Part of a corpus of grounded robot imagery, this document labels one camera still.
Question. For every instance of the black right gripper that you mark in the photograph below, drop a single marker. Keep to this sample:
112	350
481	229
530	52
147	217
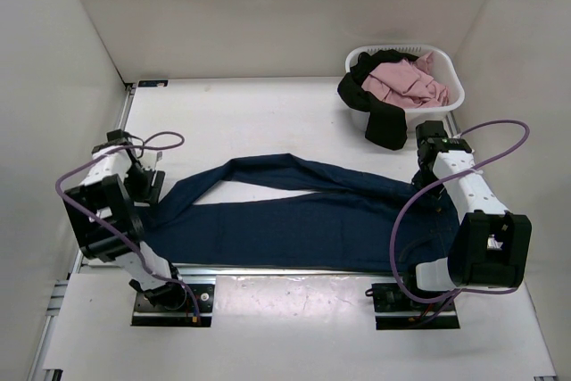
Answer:
433	191

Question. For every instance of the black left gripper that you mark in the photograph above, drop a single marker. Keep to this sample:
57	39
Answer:
149	194

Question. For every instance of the dark blue denim trousers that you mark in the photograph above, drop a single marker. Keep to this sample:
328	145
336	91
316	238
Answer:
336	219

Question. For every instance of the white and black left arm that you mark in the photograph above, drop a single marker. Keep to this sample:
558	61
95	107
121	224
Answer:
102	200

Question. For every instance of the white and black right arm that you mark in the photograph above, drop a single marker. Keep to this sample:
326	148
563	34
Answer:
489	251

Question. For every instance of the black garment over basket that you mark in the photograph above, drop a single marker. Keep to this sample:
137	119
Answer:
386	125

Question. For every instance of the pink garment in basket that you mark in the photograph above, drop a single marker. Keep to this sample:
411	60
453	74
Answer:
409	85

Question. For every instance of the white plastic laundry basket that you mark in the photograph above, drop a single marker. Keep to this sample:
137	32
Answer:
443	71

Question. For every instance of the blue white label sticker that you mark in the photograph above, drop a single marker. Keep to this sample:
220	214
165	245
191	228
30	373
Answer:
153	83

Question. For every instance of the aluminium frame rail right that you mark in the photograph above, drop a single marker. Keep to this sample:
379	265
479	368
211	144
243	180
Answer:
453	125

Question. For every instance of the aluminium frame rail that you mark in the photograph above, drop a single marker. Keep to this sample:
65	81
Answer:
453	125
122	119

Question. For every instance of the aluminium frame rail left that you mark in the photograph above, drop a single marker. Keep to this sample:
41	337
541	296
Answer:
122	119

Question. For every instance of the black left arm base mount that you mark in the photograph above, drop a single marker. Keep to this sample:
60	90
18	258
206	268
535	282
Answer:
182	311

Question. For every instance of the aluminium front rail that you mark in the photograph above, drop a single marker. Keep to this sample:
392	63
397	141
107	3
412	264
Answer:
196	272

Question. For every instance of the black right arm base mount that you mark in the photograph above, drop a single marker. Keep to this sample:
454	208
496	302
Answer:
395	311

